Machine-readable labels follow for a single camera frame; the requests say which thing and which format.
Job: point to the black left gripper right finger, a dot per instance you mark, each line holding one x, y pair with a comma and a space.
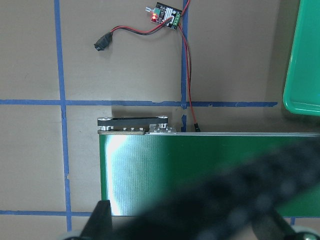
273, 226

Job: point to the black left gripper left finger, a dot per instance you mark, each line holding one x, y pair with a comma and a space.
99, 224

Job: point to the green conveyor belt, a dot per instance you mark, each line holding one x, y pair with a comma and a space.
143, 159

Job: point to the green plastic tray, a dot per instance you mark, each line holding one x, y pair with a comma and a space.
301, 93

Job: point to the small motor controller board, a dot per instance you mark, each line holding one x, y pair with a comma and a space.
162, 13

